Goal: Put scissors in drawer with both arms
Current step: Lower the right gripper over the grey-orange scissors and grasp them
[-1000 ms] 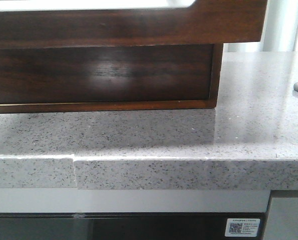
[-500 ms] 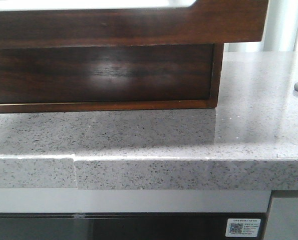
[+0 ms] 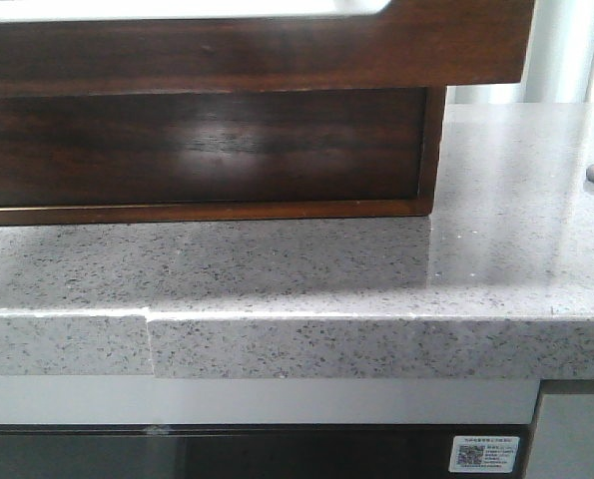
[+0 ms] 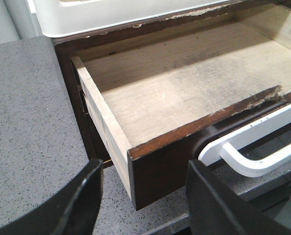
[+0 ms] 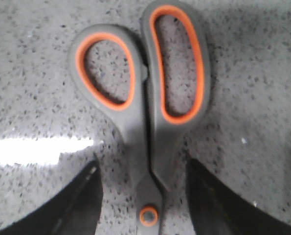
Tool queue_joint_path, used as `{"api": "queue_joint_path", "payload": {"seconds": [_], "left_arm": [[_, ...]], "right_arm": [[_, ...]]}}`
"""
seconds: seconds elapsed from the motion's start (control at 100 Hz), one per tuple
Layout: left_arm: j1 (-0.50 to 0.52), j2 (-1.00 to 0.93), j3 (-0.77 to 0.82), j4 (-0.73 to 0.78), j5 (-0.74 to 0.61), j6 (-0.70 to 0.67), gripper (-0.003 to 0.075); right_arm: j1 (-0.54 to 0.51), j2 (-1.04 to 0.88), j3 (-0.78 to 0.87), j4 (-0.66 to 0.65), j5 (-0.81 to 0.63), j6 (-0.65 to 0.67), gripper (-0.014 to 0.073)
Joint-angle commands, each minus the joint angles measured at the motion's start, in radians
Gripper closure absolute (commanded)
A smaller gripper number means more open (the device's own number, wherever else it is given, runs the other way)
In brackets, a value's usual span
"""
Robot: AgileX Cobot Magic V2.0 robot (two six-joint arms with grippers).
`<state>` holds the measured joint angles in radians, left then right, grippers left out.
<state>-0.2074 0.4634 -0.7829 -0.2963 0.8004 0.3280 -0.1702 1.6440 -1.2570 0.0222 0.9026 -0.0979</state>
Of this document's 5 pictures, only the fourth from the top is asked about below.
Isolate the white tray on cabinet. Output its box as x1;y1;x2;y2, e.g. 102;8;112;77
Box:
27;0;244;38

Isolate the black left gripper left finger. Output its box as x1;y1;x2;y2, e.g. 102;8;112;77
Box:
0;158;103;235

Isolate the dark wooden drawer cabinet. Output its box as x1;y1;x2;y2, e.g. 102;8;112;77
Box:
53;0;291;168

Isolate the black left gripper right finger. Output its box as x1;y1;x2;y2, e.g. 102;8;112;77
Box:
185;160;291;235

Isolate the grey white curtain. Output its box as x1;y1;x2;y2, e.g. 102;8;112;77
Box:
0;0;42;44

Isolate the white drawer handle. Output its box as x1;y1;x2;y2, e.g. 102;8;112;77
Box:
198;104;291;177

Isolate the wooden drawer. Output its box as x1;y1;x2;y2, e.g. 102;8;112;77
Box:
71;4;291;210

